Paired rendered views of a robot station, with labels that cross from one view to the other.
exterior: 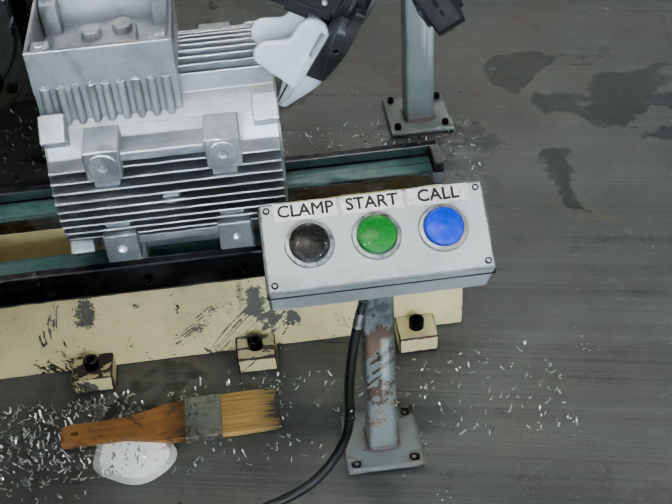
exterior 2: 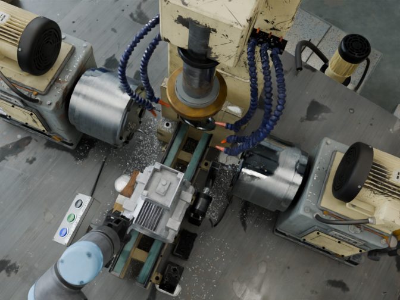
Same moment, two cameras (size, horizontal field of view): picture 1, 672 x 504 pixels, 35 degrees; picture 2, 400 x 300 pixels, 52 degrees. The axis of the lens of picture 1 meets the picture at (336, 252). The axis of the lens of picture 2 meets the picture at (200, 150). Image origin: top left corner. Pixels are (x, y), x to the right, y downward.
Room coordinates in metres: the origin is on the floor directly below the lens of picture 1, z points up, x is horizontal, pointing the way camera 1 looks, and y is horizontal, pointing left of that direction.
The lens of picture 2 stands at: (1.00, -0.12, 2.38)
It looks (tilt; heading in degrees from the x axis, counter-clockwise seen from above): 69 degrees down; 106
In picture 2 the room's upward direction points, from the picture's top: 11 degrees clockwise
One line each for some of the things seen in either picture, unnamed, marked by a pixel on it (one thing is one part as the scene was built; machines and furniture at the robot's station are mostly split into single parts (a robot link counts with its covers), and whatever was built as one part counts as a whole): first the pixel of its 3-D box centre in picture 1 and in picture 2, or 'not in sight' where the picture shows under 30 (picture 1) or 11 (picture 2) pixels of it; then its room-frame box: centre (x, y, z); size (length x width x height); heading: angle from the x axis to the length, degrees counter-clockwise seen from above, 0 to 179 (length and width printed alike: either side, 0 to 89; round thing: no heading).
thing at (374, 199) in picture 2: not in sight; (369, 208); (1.44, 0.42, 1.16); 0.33 x 0.26 x 0.42; 4
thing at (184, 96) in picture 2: not in sight; (199, 71); (0.80, 0.44, 1.43); 0.18 x 0.18 x 0.48
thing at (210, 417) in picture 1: (171, 422); (126, 193); (0.66, 0.17, 0.80); 0.21 x 0.05 x 0.01; 95
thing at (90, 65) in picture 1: (108, 53); (162, 187); (0.82, 0.18, 1.11); 0.12 x 0.11 x 0.07; 94
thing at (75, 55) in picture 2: not in sight; (43, 84); (0.21, 0.36, 0.99); 0.35 x 0.31 x 0.37; 4
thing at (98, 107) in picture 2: not in sight; (98, 101); (0.45, 0.38, 1.04); 0.37 x 0.25 x 0.25; 4
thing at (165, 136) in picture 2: not in sight; (167, 130); (0.68, 0.46, 0.86); 0.07 x 0.06 x 0.12; 4
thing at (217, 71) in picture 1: (171, 137); (158, 205); (0.82, 0.14, 1.02); 0.20 x 0.19 x 0.19; 94
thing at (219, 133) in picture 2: not in sight; (202, 111); (0.79, 0.56, 0.97); 0.30 x 0.11 x 0.34; 4
